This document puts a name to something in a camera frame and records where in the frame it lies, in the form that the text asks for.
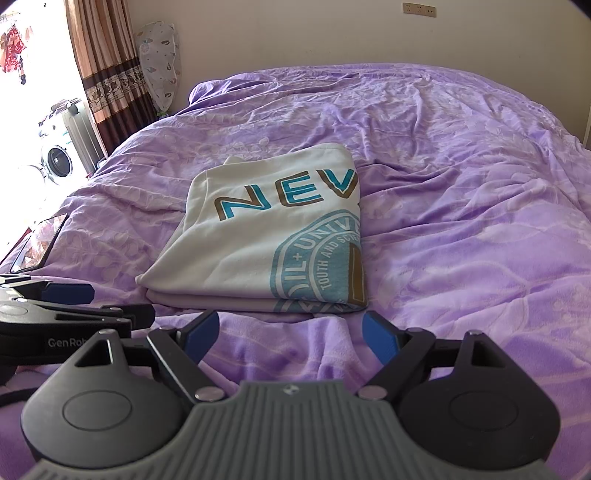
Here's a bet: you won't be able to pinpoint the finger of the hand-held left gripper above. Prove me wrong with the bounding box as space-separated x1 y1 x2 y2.
56 303 156 330
40 282 96 306

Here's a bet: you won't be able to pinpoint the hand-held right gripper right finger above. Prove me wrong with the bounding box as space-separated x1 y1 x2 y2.
362 311 509 400

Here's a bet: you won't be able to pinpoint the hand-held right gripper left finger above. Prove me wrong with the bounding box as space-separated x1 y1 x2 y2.
73 310 223 402

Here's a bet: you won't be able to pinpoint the white printed t-shirt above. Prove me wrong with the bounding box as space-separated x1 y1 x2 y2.
135 143 369 315

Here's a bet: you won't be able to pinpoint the red hanging clothes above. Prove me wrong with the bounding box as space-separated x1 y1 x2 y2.
0 22 29 85

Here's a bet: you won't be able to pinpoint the black framed tablet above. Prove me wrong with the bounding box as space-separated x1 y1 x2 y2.
0 213 70 274

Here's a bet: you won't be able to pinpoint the white washing machine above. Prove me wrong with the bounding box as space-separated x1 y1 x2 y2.
28 137 78 186
50 98 106 174

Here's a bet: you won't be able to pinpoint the purple floral blanket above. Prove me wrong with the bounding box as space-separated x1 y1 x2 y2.
0 65 591 480

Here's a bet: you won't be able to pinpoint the brown patterned curtain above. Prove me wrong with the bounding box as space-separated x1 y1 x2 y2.
64 0 160 158

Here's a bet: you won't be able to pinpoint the white patterned fan cover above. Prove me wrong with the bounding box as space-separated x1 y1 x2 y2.
135 20 179 114

